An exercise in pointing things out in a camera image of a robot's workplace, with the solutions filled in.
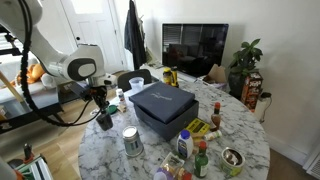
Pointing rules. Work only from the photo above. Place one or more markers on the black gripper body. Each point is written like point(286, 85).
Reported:
point(86, 93)

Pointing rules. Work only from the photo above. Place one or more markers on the dark clear plastic cup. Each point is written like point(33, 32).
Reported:
point(104, 121)

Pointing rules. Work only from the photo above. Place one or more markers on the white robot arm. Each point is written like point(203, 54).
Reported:
point(20, 17)

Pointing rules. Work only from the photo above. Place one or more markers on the white translucent plastic cup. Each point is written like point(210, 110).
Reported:
point(136, 84)

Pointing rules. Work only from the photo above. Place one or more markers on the green round lid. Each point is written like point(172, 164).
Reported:
point(112, 109)

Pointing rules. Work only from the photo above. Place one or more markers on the black chair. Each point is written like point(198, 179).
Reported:
point(123, 80)

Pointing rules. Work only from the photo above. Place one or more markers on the dark hanging jacket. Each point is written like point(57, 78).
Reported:
point(133, 38)

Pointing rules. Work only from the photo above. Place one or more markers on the orange plush toy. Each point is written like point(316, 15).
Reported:
point(34, 74)

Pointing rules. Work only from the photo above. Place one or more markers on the navy blue cardboard box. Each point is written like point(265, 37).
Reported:
point(165, 109)

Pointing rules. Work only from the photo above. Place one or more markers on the yellow lid vitamin bottle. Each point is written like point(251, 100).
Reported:
point(167, 76)

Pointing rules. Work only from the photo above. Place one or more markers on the black yellow bottle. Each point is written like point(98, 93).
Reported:
point(174, 81)

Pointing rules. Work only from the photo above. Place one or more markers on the snack bag on table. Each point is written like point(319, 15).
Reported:
point(172, 163)

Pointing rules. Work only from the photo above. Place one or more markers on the white bottle blue cap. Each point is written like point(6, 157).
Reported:
point(185, 144)

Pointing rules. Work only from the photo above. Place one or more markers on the purple lid jar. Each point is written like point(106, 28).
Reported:
point(161, 174)

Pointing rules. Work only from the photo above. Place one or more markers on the yellow packet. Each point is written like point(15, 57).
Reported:
point(198, 128)

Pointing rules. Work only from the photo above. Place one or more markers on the black flat screen television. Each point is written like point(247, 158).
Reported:
point(193, 47)

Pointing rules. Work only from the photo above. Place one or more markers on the brown paper bag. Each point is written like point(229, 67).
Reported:
point(216, 75)

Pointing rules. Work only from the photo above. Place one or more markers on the small lying white bottle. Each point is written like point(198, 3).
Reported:
point(212, 135)

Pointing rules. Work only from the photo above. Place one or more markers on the hot sauce bottle red cap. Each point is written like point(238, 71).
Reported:
point(215, 117)

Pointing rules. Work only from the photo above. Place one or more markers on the green glass bottle red cap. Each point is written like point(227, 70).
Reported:
point(201, 161)

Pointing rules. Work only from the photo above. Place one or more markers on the green potted plant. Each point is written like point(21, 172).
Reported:
point(244, 62)

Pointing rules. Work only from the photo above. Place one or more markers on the open green tin can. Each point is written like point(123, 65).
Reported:
point(231, 161)

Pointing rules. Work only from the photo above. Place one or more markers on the orange jenga box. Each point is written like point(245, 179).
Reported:
point(251, 90)

